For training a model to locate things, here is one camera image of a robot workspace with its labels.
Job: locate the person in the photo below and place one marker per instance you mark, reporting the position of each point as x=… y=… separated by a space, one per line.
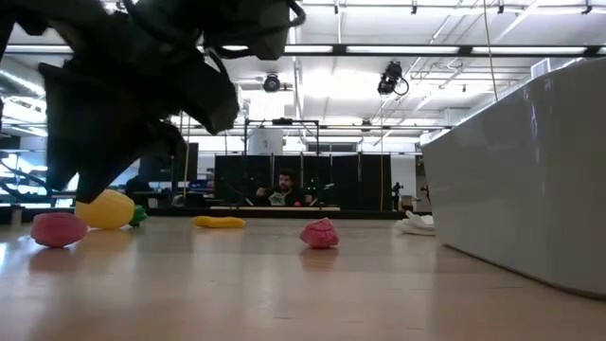
x=284 y=189

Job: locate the grey tupperware container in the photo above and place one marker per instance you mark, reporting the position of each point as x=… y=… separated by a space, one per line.
x=521 y=180

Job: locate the black overhead beam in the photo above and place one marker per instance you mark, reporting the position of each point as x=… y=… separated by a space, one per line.
x=338 y=48

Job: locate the black overhead camera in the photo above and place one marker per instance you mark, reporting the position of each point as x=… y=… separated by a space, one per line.
x=390 y=78

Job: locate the black metal table frame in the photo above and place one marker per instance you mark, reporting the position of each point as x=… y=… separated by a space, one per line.
x=284 y=213

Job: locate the yellow toy chili pepper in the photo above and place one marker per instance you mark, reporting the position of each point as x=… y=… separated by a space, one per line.
x=218 y=221

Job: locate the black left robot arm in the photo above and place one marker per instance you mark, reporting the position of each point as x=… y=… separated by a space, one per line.
x=142 y=23

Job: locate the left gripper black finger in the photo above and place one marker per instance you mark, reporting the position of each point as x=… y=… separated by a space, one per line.
x=61 y=123
x=128 y=147

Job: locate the yellow toy lemon green leaf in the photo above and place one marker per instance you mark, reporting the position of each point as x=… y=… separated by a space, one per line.
x=109 y=212

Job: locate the black tripod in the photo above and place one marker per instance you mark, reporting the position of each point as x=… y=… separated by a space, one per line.
x=397 y=194

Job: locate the white folded cloth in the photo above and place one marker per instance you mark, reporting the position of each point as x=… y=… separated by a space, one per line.
x=416 y=222

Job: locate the black round ceiling device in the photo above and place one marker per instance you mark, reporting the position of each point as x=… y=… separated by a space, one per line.
x=271 y=83

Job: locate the white cylinder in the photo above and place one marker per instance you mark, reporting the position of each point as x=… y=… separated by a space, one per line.
x=265 y=141

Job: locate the black partition panels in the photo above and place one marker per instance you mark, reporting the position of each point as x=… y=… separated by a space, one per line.
x=350 y=180

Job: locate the black background rig frame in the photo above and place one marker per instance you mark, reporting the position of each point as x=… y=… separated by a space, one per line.
x=281 y=121

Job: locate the pink toy fruit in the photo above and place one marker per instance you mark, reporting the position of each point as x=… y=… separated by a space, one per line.
x=320 y=233
x=58 y=229

